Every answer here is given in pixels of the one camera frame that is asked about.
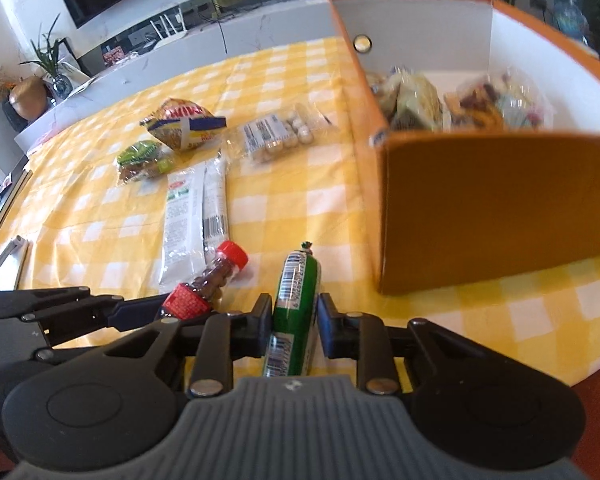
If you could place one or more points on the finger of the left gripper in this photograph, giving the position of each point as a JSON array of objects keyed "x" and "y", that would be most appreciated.
[{"x": 66, "y": 313}]

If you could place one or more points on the water jug with pump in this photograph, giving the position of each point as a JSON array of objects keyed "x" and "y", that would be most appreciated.
[{"x": 570, "y": 20}]

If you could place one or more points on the green sausage stick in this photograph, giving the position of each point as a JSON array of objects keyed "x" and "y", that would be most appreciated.
[{"x": 292, "y": 341}]

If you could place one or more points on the copper round vase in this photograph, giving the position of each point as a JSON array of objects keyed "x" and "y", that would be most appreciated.
[{"x": 29, "y": 98}]

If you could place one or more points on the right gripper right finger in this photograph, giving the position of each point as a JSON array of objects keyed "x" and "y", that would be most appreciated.
[{"x": 360, "y": 337}]

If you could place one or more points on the potted green grass plant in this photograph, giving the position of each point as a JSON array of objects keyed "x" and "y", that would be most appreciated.
[{"x": 47, "y": 57}]

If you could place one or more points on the waffle snack bag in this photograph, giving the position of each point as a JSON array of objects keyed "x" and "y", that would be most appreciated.
[{"x": 407, "y": 99}]

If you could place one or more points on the orange cardboard box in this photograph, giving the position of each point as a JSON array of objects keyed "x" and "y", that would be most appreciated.
[{"x": 447, "y": 208}]

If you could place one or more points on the white wifi router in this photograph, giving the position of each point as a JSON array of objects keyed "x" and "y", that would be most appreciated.
[{"x": 168, "y": 27}]

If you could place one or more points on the red cap candy bottle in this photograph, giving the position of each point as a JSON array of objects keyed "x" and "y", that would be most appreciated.
[{"x": 195, "y": 299}]

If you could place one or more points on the colourful veggie chips bag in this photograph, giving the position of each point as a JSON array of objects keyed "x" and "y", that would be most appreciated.
[{"x": 508, "y": 99}]

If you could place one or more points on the green label snack bag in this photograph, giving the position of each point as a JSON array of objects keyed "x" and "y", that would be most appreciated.
[{"x": 144, "y": 159}]

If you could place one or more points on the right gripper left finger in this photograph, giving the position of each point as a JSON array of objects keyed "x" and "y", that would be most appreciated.
[{"x": 223, "y": 339}]

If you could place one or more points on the white yam balls bag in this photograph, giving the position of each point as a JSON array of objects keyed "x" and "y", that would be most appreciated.
[{"x": 277, "y": 134}]

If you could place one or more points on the white long snack packet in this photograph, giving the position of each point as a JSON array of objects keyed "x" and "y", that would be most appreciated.
[{"x": 195, "y": 221}]

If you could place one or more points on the yellow blue chips bag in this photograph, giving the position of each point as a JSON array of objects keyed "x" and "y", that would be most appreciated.
[{"x": 183, "y": 125}]

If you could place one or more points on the yellow checkered tablecloth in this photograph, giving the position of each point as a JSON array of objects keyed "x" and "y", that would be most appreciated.
[{"x": 85, "y": 228}]

